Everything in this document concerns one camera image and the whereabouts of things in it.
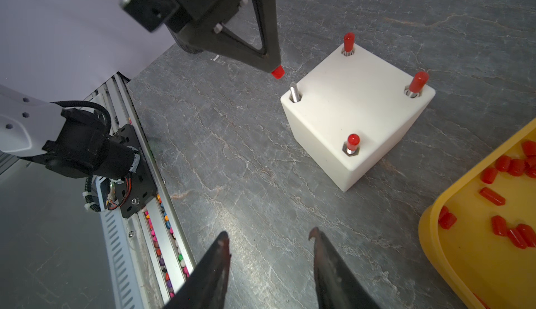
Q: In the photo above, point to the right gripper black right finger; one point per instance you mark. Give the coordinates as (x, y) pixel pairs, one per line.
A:
(335, 284)

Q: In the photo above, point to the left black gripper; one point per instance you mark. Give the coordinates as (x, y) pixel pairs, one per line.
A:
(243, 30)

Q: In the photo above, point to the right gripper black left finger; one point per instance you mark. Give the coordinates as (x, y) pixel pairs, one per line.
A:
(207, 285)

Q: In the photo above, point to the red sleeve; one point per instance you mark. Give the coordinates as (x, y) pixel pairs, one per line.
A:
(351, 146)
(417, 84)
(278, 73)
(348, 44)

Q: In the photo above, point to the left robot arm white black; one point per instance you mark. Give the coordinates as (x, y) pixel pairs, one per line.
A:
(73, 138)

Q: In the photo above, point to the white box with screws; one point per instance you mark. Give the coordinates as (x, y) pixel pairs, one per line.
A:
(359, 94)

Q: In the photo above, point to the red sleeves pile in tray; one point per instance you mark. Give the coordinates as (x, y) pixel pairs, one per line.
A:
(494, 205)

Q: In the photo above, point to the yellow plastic tray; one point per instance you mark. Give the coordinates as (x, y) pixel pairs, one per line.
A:
(501, 279)

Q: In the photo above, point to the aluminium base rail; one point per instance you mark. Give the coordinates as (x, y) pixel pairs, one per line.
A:
(148, 255)

